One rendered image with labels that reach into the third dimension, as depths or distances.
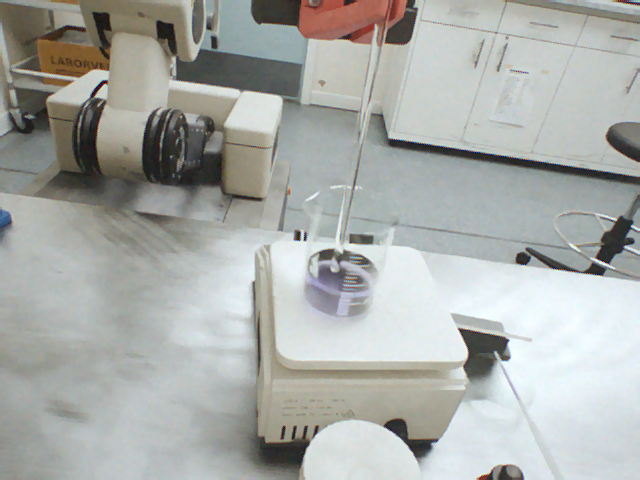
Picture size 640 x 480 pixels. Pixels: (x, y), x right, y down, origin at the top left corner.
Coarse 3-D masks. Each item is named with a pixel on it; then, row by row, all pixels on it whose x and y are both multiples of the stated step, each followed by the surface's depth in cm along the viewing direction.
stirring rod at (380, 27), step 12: (384, 24) 22; (372, 36) 23; (384, 36) 23; (372, 48) 23; (372, 60) 23; (372, 72) 23; (372, 84) 24; (372, 96) 24; (360, 108) 25; (360, 120) 25; (360, 132) 25; (360, 144) 25; (360, 156) 26; (348, 168) 27; (348, 180) 27; (348, 192) 27; (348, 204) 28; (348, 216) 28
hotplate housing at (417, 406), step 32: (256, 256) 44; (256, 288) 41; (256, 320) 39; (288, 384) 29; (320, 384) 29; (352, 384) 29; (384, 384) 30; (416, 384) 30; (448, 384) 30; (288, 416) 30; (320, 416) 30; (352, 416) 30; (384, 416) 31; (416, 416) 31; (448, 416) 32
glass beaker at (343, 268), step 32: (320, 192) 29; (320, 224) 27; (352, 224) 26; (384, 224) 26; (320, 256) 28; (352, 256) 27; (384, 256) 28; (320, 288) 29; (352, 288) 29; (352, 320) 30
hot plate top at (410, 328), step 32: (288, 256) 35; (416, 256) 38; (288, 288) 32; (384, 288) 34; (416, 288) 34; (288, 320) 30; (320, 320) 30; (384, 320) 31; (416, 320) 31; (448, 320) 32; (288, 352) 28; (320, 352) 28; (352, 352) 28; (384, 352) 29; (416, 352) 29; (448, 352) 29
